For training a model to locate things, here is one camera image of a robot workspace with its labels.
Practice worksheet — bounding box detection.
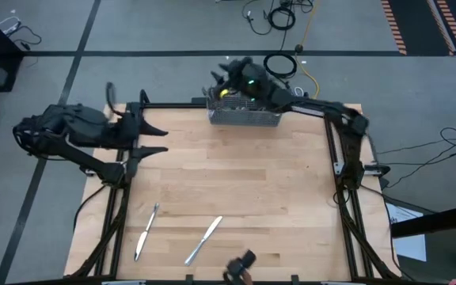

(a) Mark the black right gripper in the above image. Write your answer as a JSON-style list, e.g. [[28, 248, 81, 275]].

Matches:
[[210, 61, 282, 106]]

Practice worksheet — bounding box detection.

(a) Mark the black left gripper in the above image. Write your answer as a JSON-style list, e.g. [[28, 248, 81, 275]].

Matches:
[[108, 116, 169, 175]]

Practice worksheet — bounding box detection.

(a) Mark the metal wire cutlery basket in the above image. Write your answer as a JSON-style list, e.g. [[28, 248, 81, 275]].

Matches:
[[203, 85, 284, 128]]

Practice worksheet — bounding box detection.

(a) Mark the silver knife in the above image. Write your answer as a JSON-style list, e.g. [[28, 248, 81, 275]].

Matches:
[[183, 215, 224, 267], [134, 202, 161, 263]]

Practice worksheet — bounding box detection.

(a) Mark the black handheld object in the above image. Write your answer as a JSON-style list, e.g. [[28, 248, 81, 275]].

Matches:
[[222, 249, 257, 283]]

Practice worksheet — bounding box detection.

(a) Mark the white paper sheet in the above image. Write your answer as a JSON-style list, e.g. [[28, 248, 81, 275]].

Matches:
[[385, 200, 428, 263]]

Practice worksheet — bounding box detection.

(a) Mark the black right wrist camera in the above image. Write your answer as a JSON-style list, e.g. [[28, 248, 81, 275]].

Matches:
[[238, 61, 268, 94]]

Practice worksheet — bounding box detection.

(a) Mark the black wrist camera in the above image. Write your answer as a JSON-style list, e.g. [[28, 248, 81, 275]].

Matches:
[[238, 61, 268, 94], [108, 108, 130, 134]]

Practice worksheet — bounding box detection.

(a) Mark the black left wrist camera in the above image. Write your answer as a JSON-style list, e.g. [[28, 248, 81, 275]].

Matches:
[[108, 108, 130, 134]]

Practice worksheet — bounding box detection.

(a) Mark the black table frame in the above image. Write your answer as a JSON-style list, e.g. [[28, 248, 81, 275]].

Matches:
[[67, 89, 403, 285]]

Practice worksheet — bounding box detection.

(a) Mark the coiled black cable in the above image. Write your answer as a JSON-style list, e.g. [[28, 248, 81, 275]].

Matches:
[[262, 52, 298, 80], [266, 6, 296, 32]]

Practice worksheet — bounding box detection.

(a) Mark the yellow extension cord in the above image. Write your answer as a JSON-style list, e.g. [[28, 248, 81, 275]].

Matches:
[[294, 0, 321, 100]]

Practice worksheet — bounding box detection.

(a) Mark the white floor cable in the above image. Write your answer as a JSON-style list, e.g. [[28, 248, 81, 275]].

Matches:
[[0, 15, 20, 35]]

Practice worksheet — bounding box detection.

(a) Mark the black floor cable bundle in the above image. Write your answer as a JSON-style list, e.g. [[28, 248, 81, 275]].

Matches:
[[376, 126, 456, 189]]

